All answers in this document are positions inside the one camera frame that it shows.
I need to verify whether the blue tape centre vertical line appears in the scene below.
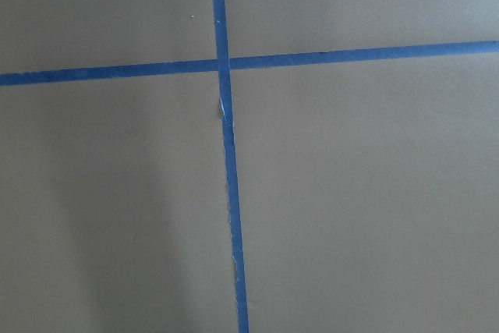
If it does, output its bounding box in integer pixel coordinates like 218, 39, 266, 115
213, 0, 250, 332

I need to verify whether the blue tape lower horizontal line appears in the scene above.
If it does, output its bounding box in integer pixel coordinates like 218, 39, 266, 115
1, 41, 498, 87

